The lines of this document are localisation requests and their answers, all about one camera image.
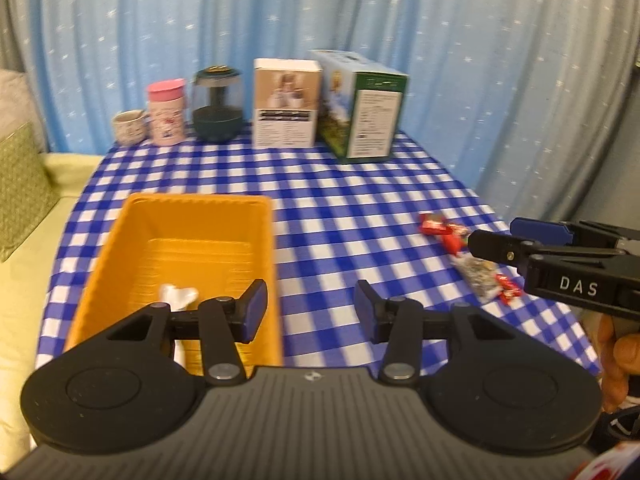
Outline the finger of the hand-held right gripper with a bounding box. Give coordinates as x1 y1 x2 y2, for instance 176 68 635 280
467 230 628 272
510 217 640 251

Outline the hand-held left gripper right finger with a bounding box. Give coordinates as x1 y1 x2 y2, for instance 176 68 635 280
354 280 520 383

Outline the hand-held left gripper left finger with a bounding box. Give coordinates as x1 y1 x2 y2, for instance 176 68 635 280
102 279 268 387

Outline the clear snack packet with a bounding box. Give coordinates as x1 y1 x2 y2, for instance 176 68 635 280
451 254 502 304

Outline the red candy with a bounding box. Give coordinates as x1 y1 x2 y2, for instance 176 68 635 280
419 212 451 235
442 225 472 256
495 272 524 306

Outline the white candy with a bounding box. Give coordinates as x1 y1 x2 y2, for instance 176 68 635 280
157 283 201 367

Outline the orange plastic tray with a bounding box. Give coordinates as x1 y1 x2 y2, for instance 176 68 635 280
64 192 283 376

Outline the person's right hand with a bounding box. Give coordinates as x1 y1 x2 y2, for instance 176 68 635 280
597 315 640 413

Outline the blue white checkered tablecloth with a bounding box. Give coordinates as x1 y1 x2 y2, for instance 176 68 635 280
34 129 608 381

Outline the green cardboard box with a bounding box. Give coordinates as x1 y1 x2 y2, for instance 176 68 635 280
307 50 410 165

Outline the person's patterned clothing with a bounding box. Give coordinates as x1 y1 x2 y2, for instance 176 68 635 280
570 407 640 480

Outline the dark green humidifier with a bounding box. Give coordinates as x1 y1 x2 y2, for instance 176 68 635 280
192 66 246 142

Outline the white cardboard box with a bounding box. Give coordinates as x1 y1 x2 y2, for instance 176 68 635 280
252 58 321 149

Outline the pink lidded cup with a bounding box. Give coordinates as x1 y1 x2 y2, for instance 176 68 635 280
146 79 188 147

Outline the small ceramic cup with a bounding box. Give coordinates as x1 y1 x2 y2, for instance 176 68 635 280
111 110 151 147

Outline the pale yellow sofa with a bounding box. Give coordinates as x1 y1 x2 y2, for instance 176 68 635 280
0 152 106 466

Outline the green zigzag cushion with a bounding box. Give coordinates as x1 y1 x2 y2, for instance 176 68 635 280
0 122 60 263

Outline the blue star curtain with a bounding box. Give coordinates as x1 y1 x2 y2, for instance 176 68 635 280
10 0 640 211

